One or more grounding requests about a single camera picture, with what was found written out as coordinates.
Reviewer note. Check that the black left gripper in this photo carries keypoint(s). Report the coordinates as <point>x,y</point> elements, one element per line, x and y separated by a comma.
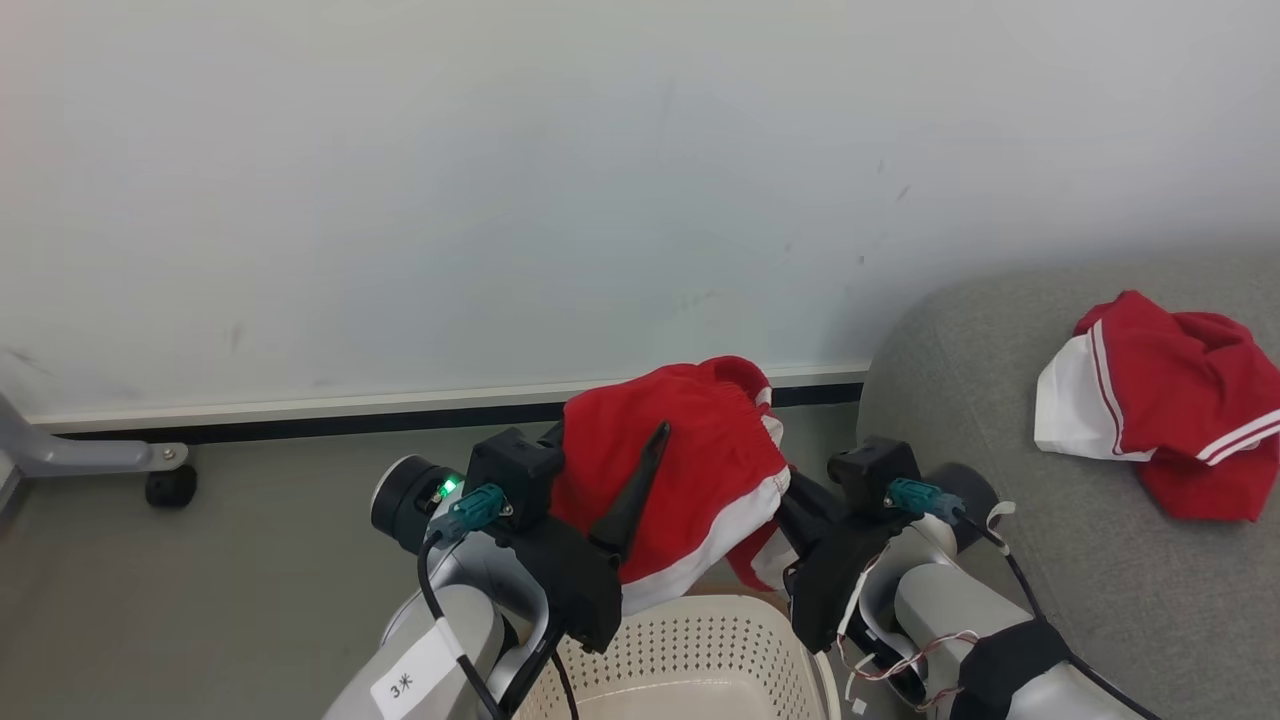
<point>410,500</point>

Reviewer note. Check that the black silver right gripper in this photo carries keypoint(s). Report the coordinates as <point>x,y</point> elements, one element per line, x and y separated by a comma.
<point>972,495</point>

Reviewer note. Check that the red shorts with white trim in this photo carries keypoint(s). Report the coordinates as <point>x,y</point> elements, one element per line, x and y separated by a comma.
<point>700,450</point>

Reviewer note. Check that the red top with white panel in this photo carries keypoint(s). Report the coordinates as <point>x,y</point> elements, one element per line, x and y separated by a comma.
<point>1180,380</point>

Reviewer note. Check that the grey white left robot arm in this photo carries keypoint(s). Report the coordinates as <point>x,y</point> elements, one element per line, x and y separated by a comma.
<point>470,620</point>

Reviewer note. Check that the cream basket with brown rim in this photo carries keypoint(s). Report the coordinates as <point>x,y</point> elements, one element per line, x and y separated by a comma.
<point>700,660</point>

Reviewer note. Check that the grey fabric sofa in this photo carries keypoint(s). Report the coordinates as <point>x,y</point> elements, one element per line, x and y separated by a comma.
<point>1000,380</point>

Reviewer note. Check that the white and black skirting board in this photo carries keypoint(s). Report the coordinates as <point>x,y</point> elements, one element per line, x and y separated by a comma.
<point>300,415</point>

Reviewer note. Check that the black caster wheel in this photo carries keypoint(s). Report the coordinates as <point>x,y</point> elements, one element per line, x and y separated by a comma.
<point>170,487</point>

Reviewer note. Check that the grey metal stand leg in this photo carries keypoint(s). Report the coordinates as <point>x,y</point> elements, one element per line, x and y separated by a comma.
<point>60,455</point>

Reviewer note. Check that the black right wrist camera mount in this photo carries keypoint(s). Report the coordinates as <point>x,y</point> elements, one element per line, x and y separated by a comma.
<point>835,570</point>

